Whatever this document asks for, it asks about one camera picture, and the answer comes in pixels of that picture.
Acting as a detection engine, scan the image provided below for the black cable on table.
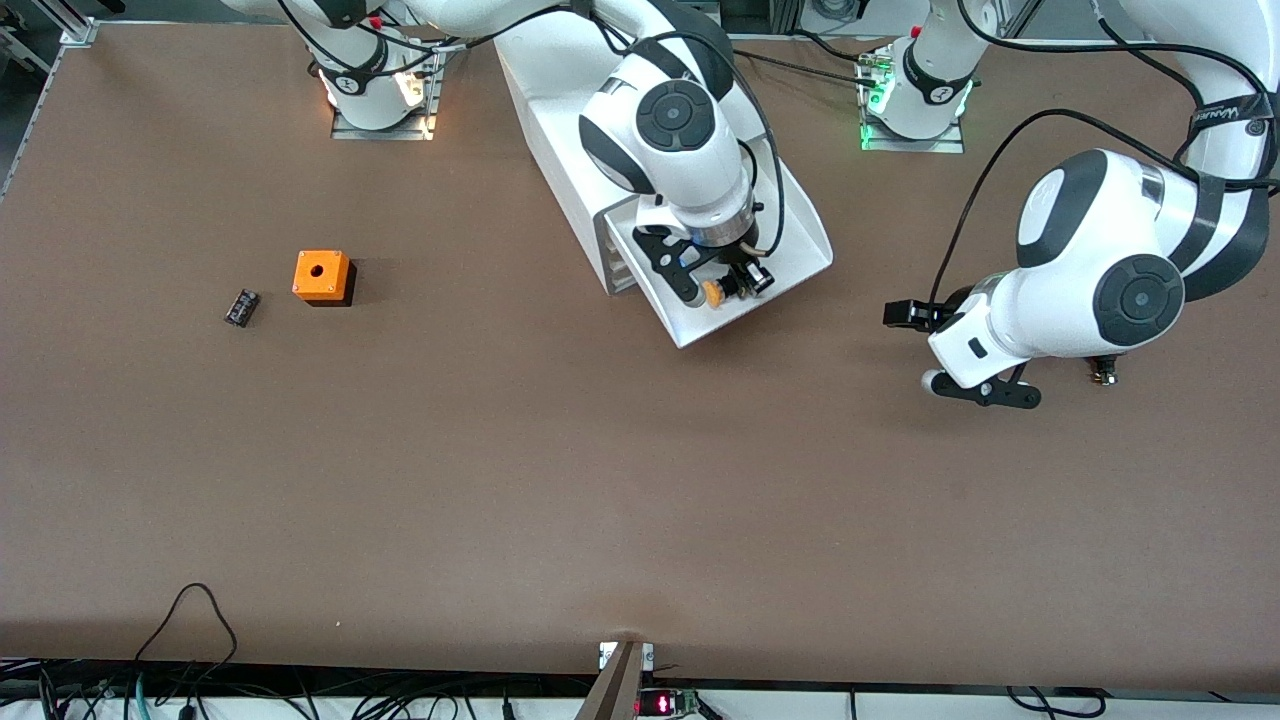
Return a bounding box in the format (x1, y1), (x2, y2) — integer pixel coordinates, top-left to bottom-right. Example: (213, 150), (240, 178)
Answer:
(735, 48), (886, 89)

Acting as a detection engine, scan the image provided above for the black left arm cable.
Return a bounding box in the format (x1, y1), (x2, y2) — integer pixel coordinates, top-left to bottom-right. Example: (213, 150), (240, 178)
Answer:
(930, 0), (1280, 306)

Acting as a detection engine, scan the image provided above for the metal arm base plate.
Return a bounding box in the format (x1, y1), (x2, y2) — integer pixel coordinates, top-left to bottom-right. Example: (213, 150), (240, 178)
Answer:
(858, 45), (967, 154)
(330, 25), (448, 141)

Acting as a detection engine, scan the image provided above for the red display module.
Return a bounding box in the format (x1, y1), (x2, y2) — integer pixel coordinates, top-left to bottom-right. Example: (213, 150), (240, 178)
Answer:
(636, 688), (701, 717)

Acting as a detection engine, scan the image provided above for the curled black cable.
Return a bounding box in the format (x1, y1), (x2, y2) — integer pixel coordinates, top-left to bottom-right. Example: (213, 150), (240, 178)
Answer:
(1005, 686), (1106, 718)

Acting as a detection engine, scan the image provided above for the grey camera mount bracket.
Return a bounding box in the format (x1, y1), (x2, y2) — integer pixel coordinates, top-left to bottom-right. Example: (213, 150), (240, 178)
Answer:
(575, 640), (656, 720)

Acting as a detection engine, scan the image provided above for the tangled black cable bundle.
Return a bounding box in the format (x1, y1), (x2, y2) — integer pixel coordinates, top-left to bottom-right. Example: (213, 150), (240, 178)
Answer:
(0, 658), (601, 720)

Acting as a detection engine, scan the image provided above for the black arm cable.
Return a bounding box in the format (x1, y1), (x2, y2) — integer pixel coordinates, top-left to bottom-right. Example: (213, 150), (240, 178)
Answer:
(930, 0), (1280, 306)
(275, 0), (786, 261)

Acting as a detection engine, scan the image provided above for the looped black cable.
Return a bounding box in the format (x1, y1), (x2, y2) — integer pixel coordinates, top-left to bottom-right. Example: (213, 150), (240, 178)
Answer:
(135, 583), (239, 669)

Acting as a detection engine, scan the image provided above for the orange button box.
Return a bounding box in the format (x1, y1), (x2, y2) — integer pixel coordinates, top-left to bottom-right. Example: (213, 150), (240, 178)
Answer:
(292, 250), (357, 307)

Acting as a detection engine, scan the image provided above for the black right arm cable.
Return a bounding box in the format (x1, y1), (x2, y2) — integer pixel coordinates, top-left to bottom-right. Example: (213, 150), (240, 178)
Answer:
(275, 0), (786, 261)

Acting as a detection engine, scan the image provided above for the aluminium frame corner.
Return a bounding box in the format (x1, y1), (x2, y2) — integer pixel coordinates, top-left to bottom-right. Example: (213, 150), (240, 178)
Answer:
(35, 0), (101, 49)

